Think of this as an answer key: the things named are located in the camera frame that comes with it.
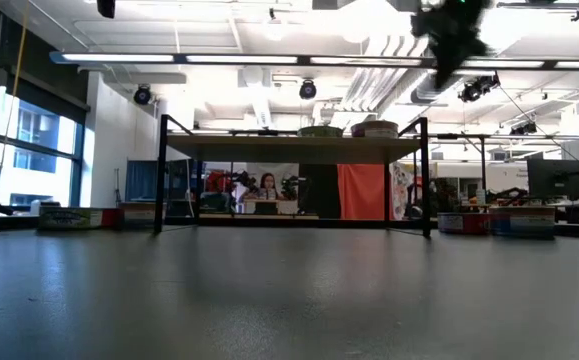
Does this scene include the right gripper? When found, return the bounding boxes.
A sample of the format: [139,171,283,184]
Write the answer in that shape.
[411,0,493,90]

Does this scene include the green label seafood can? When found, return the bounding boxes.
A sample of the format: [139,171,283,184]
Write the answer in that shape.
[297,125,345,139]
[37,206,105,231]

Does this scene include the wooden shelf black legs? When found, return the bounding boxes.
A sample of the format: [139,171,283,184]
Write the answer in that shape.
[152,113,432,239]

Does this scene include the black track spotlight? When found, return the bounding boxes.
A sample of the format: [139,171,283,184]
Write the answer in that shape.
[457,73,501,104]
[508,120,539,136]

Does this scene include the long ceiling light bar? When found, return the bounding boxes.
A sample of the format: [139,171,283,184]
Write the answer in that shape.
[48,50,579,71]

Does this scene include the orange curtain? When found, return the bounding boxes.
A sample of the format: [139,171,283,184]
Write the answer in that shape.
[337,163,395,221]

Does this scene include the large window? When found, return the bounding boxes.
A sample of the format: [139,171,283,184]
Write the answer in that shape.
[0,87,85,209]

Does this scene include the background computer monitor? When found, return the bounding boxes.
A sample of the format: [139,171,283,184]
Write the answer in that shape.
[526,158,579,202]

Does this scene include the blue curtain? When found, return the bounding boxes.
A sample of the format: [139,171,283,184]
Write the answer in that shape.
[125,159,159,202]

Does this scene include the black partition panel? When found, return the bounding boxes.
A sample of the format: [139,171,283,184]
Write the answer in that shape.
[297,163,341,220]

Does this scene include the person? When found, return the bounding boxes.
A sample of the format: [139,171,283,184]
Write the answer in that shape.
[253,172,283,202]

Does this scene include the silver ribbed ceiling duct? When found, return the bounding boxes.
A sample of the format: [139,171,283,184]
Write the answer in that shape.
[341,34,450,117]

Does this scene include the black metal table frame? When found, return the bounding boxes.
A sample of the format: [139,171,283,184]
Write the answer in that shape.
[0,212,579,240]

